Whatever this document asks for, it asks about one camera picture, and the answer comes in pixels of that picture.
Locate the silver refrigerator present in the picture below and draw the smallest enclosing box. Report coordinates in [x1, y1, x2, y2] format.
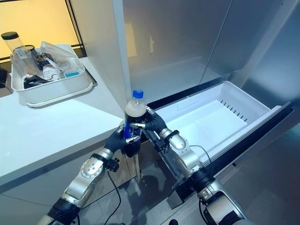
[112, 0, 300, 225]

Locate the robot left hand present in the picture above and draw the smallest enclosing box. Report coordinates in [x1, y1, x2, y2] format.
[104, 120, 143, 154]

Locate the clear jar with black lid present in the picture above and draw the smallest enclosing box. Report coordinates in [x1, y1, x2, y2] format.
[0, 31, 24, 56]

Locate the clear plastic bag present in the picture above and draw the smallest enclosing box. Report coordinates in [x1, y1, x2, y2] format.
[40, 41, 75, 68]

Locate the white refrigerator drawer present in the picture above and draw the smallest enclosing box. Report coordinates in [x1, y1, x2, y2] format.
[147, 81, 295, 181]

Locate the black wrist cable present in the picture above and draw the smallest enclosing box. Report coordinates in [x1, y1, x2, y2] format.
[50, 170, 122, 225]
[188, 144, 214, 174]

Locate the white plastic tray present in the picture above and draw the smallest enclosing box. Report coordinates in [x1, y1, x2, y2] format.
[11, 44, 94, 108]

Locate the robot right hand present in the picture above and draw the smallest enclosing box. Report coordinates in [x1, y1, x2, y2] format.
[131, 105, 168, 136]

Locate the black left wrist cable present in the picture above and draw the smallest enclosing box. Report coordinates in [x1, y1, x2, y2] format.
[50, 170, 122, 225]

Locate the black packet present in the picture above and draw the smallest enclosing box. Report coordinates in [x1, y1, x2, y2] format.
[22, 75, 51, 90]

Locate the cola bottle with blue cap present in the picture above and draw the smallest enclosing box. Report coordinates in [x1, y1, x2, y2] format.
[122, 90, 148, 158]

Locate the clear plastic cup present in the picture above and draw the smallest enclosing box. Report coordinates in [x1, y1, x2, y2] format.
[10, 45, 45, 78]

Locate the white counter cabinet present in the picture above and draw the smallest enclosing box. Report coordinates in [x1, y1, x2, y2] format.
[0, 57, 141, 225]

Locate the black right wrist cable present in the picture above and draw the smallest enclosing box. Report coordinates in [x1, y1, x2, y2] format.
[188, 144, 214, 174]

